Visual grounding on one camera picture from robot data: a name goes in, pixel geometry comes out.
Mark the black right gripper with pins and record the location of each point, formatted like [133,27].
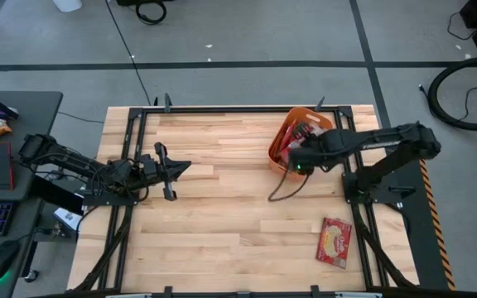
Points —
[317,151]

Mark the black box under desk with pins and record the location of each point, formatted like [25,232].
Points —
[56,199]

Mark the black platform with hazard stripe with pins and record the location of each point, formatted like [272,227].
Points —
[418,232]

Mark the small white box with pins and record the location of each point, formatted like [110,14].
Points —
[66,217]

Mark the black computer mouse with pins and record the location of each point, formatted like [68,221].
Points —
[0,258]

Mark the orange plastic basket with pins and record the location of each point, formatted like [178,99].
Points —
[276,153]

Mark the dark grey desk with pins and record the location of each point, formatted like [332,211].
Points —
[35,120]

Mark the black aluminium table frame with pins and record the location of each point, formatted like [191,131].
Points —
[180,109]

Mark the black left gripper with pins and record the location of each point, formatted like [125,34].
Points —
[155,169]

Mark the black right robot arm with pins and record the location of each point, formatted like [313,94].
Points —
[387,138]

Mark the black caster wheel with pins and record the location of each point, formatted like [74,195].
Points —
[31,275]

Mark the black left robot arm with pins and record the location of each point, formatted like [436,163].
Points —
[77,165]

